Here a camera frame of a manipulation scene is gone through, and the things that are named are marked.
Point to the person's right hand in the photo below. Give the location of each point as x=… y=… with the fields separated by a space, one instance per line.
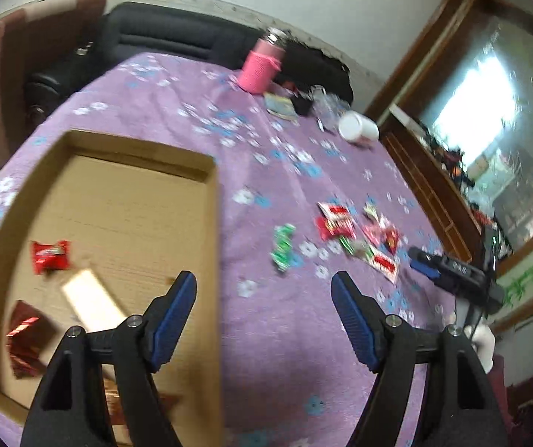
x=483 y=344

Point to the red snack packet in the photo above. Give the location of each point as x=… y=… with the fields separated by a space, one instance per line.
x=336 y=229

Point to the purple floral tablecloth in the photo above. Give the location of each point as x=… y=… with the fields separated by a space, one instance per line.
x=271 y=335

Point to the white flat box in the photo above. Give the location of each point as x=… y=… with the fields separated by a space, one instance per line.
x=406 y=118

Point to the white jar with red label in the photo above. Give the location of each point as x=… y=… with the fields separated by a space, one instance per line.
x=354 y=125

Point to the shallow cardboard box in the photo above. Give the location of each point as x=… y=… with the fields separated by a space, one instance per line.
x=131 y=223

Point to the dark clothes pile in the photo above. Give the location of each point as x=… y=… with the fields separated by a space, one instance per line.
x=313 y=65

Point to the red packet with round label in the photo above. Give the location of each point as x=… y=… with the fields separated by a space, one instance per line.
x=51 y=256

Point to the long white red packet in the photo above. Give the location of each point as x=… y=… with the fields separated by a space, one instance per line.
x=384 y=265

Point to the pink sleeved bottle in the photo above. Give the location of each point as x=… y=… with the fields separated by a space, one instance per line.
x=259 y=70

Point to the small red packet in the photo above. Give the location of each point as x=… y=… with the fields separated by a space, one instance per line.
x=392 y=240

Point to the crinkled red foil packet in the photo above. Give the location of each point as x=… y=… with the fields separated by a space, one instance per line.
x=26 y=340

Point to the black sofa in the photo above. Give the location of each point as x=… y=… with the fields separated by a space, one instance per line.
x=164 y=32

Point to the green and white candy packet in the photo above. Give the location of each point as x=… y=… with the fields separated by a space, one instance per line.
x=283 y=247

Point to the white packet with red label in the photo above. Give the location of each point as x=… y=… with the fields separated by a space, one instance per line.
x=334 y=210

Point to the pink snack packet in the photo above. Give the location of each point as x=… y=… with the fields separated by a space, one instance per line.
x=372 y=235

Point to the clear glass jar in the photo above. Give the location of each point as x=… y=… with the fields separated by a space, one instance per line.
x=329 y=105

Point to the green red candy packet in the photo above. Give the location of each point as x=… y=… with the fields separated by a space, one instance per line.
x=371 y=211

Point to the green fabric wallet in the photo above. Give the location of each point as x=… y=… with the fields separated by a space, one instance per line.
x=281 y=108

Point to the brown armchair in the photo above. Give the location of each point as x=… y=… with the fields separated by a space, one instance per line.
x=10 y=56

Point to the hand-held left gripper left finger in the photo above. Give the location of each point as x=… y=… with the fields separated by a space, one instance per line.
x=173 y=321

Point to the olive green snack packet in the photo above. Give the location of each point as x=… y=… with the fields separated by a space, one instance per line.
x=354 y=247

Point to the wooden cabinet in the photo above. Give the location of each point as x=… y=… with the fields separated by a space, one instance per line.
x=434 y=195

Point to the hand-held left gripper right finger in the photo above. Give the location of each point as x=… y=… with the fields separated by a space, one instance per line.
x=354 y=321

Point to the pile of dark trinkets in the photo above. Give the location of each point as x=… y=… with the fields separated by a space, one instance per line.
x=450 y=158

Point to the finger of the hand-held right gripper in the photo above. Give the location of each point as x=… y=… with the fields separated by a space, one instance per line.
x=424 y=271
x=424 y=256

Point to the beige wafer packet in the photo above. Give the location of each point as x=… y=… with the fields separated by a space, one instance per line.
x=94 y=298

